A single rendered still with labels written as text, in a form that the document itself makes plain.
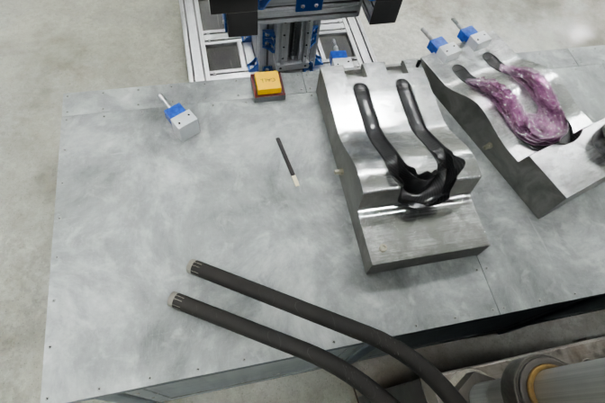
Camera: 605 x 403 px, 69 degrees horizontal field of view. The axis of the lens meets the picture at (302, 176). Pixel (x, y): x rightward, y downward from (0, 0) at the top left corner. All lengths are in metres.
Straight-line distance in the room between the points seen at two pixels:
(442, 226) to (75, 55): 2.01
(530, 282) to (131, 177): 0.90
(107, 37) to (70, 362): 1.89
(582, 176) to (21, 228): 1.88
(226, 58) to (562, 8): 2.12
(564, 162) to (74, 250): 1.07
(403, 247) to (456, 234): 0.12
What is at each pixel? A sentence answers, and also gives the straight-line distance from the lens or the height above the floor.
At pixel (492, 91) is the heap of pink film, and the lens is 1.18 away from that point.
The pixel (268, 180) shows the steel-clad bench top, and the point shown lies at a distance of 1.02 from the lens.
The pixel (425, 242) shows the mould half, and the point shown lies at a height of 0.86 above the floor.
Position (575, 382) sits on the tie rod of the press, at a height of 1.14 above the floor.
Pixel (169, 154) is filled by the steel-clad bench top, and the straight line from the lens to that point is 1.07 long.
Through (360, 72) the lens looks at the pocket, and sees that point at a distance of 1.16.
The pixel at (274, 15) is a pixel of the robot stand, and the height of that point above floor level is 0.71.
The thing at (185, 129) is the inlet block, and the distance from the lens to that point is 1.06.
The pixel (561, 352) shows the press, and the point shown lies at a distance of 1.10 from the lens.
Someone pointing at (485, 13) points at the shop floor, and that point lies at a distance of 2.99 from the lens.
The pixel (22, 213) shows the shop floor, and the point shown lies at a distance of 2.08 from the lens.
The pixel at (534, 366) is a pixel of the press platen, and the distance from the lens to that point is 0.76.
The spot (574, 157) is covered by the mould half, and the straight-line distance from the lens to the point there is 1.16.
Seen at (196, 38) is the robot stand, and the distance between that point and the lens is 2.14.
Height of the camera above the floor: 1.69
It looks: 60 degrees down
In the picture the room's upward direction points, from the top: 10 degrees clockwise
